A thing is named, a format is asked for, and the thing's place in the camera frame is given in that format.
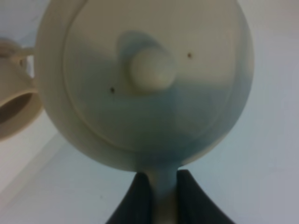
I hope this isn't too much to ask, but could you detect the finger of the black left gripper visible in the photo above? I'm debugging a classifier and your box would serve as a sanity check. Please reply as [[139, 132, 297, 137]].
[[172, 169, 234, 224], [106, 172, 157, 224]]

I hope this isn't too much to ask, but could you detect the beige teapot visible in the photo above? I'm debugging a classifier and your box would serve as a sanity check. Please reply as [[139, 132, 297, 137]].
[[35, 0, 254, 224]]

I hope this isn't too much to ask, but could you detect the near beige teacup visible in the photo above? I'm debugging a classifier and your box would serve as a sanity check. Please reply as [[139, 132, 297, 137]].
[[0, 38, 43, 141]]

